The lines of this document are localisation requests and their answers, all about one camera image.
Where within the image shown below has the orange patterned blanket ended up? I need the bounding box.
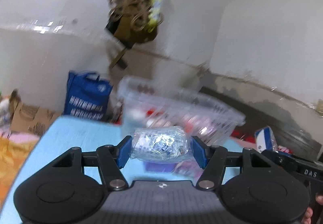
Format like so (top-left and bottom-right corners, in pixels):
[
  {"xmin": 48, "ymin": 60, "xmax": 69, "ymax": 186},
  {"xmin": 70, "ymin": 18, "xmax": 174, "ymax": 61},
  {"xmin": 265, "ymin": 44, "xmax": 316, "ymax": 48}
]
[{"xmin": 0, "ymin": 137, "xmax": 39, "ymax": 208}]

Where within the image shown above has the clear plastic tissue pack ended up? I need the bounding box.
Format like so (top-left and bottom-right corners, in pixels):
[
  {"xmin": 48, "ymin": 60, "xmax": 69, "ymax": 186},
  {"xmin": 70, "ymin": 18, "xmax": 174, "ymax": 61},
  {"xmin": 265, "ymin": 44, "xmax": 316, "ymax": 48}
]
[{"xmin": 130, "ymin": 126, "xmax": 193, "ymax": 164}]

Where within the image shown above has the person's right hand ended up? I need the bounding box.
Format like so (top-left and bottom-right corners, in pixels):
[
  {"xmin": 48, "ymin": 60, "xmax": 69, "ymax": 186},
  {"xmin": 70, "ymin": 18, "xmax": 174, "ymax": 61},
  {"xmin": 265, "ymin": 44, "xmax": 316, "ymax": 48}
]
[{"xmin": 301, "ymin": 194, "xmax": 323, "ymax": 224}]

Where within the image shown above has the purple small carton box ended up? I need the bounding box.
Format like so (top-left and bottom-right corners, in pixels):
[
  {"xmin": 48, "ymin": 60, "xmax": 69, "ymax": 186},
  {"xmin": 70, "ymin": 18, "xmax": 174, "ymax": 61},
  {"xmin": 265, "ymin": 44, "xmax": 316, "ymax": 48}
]
[{"xmin": 144, "ymin": 162, "xmax": 177, "ymax": 173}]

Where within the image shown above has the clear plastic perforated basket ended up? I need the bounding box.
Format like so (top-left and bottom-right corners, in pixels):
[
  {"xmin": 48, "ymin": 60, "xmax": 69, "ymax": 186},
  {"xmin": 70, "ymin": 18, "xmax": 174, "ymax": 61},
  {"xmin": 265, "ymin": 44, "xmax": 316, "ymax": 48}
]
[{"xmin": 117, "ymin": 76, "xmax": 245, "ymax": 146}]

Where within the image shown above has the blue white small box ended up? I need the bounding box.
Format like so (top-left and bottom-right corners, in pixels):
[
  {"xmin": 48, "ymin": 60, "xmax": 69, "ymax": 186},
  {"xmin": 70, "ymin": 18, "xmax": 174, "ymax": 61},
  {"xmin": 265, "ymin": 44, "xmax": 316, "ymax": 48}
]
[{"xmin": 255, "ymin": 126, "xmax": 278, "ymax": 153}]

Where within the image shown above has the brown printed paper bag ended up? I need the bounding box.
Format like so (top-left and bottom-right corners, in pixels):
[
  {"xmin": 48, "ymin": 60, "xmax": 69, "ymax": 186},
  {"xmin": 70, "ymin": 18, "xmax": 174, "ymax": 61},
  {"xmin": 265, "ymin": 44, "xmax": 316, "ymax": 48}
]
[{"xmin": 9, "ymin": 89, "xmax": 61, "ymax": 137}]

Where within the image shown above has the pink blanket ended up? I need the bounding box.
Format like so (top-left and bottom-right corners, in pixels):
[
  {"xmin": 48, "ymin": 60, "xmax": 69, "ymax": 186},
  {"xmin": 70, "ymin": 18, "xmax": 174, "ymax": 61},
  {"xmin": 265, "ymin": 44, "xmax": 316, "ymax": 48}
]
[{"xmin": 1, "ymin": 129, "xmax": 39, "ymax": 144}]

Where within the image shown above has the blue printed tote bag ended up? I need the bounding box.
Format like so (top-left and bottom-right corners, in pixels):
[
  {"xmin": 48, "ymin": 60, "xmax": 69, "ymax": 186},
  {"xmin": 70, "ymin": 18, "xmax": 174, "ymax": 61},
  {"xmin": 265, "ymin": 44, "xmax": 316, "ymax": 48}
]
[{"xmin": 63, "ymin": 71, "xmax": 113, "ymax": 120}]

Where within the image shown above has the brown hanging bag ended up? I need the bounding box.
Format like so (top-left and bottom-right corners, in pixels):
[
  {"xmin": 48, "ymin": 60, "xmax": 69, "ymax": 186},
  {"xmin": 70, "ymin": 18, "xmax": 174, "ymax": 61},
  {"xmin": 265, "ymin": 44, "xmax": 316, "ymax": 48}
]
[{"xmin": 105, "ymin": 0, "xmax": 158, "ymax": 69}]

